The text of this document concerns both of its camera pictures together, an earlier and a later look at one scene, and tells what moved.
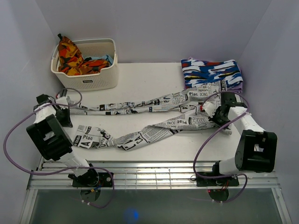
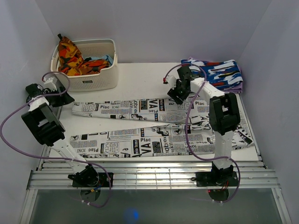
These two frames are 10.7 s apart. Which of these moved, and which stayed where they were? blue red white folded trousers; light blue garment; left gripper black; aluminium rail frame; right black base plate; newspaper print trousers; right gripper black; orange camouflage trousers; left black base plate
Moved: right gripper black; left gripper black; newspaper print trousers
Stayed: light blue garment; aluminium rail frame; right black base plate; blue red white folded trousers; left black base plate; orange camouflage trousers
